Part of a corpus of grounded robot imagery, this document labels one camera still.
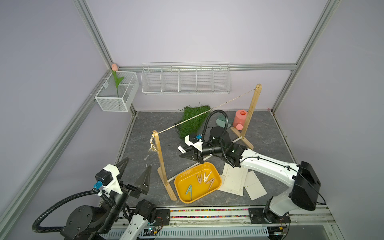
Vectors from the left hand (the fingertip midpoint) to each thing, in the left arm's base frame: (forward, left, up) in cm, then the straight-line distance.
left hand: (139, 163), depth 51 cm
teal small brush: (+50, -42, -39) cm, 76 cm away
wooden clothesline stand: (+32, -54, -37) cm, 73 cm away
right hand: (+9, -13, -11) cm, 19 cm away
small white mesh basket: (+45, +27, -7) cm, 53 cm away
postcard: (+6, -43, -41) cm, 60 cm away
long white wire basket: (+63, -17, -9) cm, 66 cm away
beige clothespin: (+6, -22, -37) cm, 43 cm away
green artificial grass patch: (+42, -20, -35) cm, 58 cm away
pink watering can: (+42, -52, -29) cm, 73 cm away
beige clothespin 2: (+4, -28, -38) cm, 47 cm away
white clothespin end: (+6, -25, -37) cm, 45 cm away
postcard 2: (0, -34, -38) cm, 51 cm away
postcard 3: (0, -51, -39) cm, 64 cm away
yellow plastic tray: (+4, -20, -38) cm, 43 cm away
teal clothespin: (+1, -16, -37) cm, 40 cm away
